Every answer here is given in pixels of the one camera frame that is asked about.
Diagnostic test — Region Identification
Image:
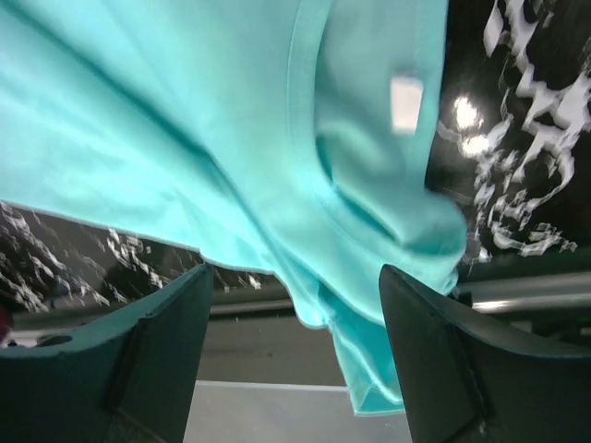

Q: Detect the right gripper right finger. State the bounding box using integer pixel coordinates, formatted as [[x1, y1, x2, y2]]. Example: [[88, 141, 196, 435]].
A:
[[379, 265, 590, 442]]

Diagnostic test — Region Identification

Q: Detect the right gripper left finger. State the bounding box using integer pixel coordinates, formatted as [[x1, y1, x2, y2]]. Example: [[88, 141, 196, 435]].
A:
[[1, 265, 212, 442]]

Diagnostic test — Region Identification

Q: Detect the teal t shirt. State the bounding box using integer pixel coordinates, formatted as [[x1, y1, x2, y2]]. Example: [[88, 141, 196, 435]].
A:
[[1, 1, 466, 415]]

